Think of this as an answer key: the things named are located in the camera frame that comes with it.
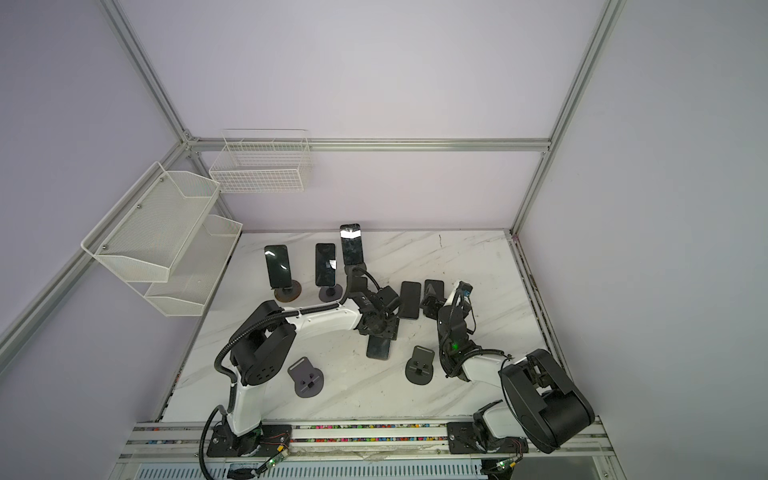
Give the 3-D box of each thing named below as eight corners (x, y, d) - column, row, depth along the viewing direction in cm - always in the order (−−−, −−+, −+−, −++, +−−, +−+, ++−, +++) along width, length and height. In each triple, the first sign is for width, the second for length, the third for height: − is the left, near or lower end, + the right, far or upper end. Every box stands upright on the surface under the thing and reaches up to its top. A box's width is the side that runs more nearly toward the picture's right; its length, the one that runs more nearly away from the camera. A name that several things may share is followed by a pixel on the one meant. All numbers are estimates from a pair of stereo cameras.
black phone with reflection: (318, 295, 103) (309, 268, 91) (323, 271, 110) (315, 243, 98) (338, 295, 103) (331, 268, 91) (342, 272, 110) (335, 243, 98)
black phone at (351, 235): (343, 274, 109) (337, 245, 97) (346, 253, 116) (341, 223, 104) (362, 274, 109) (359, 245, 97) (364, 253, 116) (361, 223, 104)
